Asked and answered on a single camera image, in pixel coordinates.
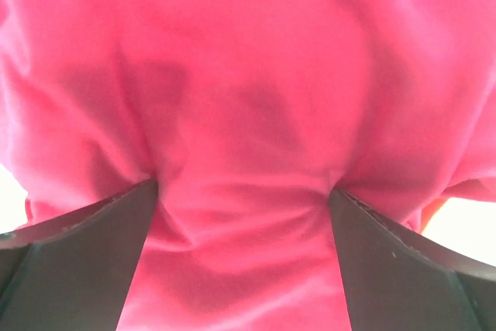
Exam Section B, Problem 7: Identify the pink t shirt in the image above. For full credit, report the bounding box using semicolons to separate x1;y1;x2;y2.
1;0;495;330

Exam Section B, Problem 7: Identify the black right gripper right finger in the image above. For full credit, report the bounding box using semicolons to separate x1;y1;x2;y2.
329;190;495;331

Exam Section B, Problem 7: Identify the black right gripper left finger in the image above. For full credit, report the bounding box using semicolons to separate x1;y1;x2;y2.
1;180;158;331

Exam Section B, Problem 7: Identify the red t shirt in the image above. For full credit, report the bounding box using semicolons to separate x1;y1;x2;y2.
419;178;495;233

